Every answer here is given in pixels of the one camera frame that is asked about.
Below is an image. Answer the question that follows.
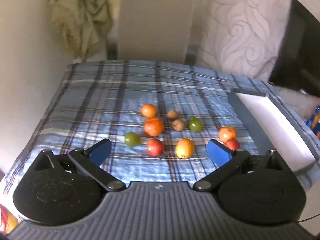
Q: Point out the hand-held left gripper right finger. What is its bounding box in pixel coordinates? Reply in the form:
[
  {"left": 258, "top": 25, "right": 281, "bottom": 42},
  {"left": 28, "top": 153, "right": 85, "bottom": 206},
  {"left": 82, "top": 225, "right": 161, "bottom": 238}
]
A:
[{"left": 193, "top": 139, "right": 290, "bottom": 192}]

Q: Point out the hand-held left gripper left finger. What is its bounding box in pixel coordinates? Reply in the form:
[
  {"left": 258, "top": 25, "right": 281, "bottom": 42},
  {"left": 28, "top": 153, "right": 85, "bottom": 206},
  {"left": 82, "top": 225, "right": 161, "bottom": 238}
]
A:
[{"left": 31, "top": 138, "right": 126, "bottom": 192}]

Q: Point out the red fruit with stem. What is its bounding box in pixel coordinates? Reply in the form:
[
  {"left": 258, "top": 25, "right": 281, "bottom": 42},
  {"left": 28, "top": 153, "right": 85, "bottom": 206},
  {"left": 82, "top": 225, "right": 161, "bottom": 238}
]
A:
[{"left": 224, "top": 139, "right": 241, "bottom": 151}]

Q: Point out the orange persimmon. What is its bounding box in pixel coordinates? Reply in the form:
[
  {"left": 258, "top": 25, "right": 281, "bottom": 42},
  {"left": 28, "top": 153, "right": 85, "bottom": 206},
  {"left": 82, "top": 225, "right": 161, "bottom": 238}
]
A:
[{"left": 218, "top": 126, "right": 237, "bottom": 142}]

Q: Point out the green tangerine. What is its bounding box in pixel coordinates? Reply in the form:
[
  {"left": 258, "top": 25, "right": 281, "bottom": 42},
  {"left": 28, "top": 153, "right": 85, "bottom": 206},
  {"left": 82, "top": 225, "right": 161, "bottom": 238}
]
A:
[
  {"left": 188, "top": 118, "right": 203, "bottom": 133},
  {"left": 125, "top": 132, "right": 140, "bottom": 147}
]

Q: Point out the yellow orange fruit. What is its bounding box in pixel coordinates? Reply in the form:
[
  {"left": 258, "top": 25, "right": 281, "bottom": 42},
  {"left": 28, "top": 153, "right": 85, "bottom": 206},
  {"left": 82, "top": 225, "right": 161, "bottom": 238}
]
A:
[{"left": 175, "top": 138, "right": 195, "bottom": 159}]

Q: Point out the red apple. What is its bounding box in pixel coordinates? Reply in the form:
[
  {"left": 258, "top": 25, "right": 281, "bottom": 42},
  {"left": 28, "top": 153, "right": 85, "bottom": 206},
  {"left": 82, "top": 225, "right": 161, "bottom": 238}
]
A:
[{"left": 147, "top": 138, "right": 165, "bottom": 156}]

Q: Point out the large reddish orange tangerine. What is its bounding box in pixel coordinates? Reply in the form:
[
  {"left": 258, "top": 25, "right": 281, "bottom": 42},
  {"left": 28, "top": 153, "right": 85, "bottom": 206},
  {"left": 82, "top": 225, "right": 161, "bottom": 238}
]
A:
[{"left": 144, "top": 117, "right": 165, "bottom": 137}]

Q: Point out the white box with grey rim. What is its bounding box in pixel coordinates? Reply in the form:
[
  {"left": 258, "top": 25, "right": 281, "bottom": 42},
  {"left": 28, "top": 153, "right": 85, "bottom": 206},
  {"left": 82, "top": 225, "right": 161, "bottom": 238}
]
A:
[{"left": 228, "top": 89, "right": 320, "bottom": 175}]

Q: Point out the small orange tangerine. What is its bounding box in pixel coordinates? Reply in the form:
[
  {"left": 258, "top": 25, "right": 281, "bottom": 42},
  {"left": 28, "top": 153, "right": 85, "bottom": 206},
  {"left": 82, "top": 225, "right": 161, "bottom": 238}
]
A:
[{"left": 141, "top": 104, "right": 158, "bottom": 118}]

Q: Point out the blue plaid blanket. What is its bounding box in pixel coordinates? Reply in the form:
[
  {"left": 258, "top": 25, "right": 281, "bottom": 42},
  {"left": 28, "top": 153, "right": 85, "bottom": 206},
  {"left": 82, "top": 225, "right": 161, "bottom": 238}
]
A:
[{"left": 0, "top": 60, "right": 315, "bottom": 198}]

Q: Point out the blue orange gift box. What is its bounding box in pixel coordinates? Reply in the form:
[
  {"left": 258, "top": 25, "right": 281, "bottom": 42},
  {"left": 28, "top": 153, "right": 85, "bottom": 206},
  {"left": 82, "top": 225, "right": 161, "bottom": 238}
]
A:
[{"left": 305, "top": 105, "right": 320, "bottom": 138}]

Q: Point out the red yellow printed object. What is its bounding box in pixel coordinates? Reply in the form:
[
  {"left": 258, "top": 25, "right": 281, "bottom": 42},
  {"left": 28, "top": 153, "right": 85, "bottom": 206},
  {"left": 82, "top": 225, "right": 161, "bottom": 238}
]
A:
[{"left": 0, "top": 204, "right": 19, "bottom": 233}]

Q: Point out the black television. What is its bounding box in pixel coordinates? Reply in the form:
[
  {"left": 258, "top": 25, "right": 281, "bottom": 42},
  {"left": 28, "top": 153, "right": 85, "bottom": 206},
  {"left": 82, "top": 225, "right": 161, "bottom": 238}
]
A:
[{"left": 269, "top": 0, "right": 320, "bottom": 98}]

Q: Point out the beige hanging curtain cloth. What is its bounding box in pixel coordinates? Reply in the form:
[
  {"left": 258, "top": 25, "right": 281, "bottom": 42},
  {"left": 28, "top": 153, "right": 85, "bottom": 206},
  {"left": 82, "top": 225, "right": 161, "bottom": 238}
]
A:
[{"left": 46, "top": 0, "right": 114, "bottom": 60}]

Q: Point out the silver wall trim strip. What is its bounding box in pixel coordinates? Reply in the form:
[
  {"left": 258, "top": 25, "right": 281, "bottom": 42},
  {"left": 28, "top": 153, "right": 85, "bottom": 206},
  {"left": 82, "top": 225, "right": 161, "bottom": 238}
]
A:
[
  {"left": 106, "top": 41, "right": 118, "bottom": 61},
  {"left": 185, "top": 44, "right": 200, "bottom": 65}
]

